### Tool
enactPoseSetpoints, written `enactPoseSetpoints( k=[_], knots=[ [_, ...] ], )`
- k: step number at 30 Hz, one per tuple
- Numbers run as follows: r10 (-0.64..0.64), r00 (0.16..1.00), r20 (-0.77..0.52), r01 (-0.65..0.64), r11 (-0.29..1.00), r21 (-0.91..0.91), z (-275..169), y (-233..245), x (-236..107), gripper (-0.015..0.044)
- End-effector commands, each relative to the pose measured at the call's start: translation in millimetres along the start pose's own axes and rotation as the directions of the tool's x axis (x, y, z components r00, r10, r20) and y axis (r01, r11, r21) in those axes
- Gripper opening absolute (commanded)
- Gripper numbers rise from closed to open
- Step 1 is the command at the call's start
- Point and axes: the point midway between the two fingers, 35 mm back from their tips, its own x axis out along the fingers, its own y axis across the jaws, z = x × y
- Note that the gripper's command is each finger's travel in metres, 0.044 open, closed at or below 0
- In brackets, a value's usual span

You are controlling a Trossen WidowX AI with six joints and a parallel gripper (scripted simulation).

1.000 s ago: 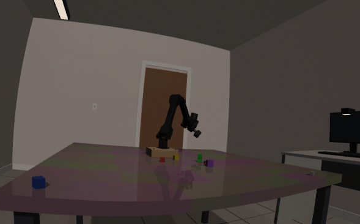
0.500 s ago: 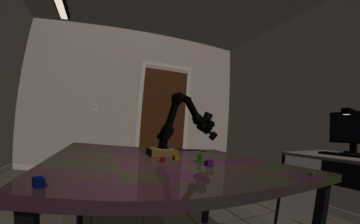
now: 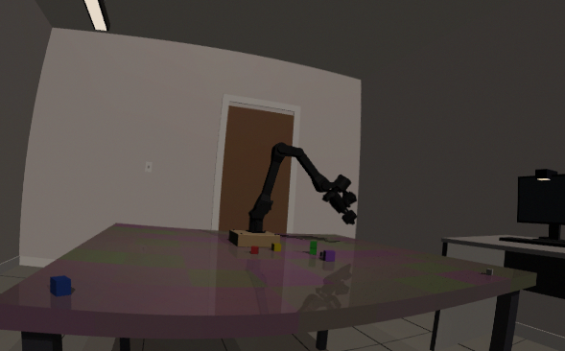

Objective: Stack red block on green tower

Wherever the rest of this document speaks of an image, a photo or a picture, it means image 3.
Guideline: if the purple cube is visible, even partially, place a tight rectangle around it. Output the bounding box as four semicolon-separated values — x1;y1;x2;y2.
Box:
323;250;336;262

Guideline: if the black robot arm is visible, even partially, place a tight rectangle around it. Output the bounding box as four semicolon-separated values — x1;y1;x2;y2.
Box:
247;142;357;233

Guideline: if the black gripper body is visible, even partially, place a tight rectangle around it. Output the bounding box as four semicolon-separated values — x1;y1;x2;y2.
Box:
329;199;357;224

